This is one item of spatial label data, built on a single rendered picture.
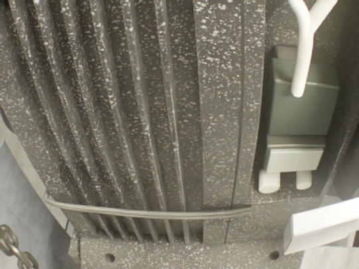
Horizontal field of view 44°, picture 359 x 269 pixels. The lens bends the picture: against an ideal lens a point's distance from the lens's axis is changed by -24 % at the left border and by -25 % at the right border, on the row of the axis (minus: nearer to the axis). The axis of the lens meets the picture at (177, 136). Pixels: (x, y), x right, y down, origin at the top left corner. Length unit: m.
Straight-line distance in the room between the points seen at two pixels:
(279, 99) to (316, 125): 0.08
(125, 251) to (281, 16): 0.56
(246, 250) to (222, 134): 0.41
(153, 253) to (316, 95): 0.48
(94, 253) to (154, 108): 0.45
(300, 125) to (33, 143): 0.33
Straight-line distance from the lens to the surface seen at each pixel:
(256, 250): 0.95
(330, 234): 0.24
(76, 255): 1.01
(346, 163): 0.73
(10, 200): 1.04
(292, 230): 0.23
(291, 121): 0.65
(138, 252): 0.96
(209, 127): 0.57
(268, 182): 0.75
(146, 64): 0.52
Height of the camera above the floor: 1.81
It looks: 61 degrees down
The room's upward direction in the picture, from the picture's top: 6 degrees counter-clockwise
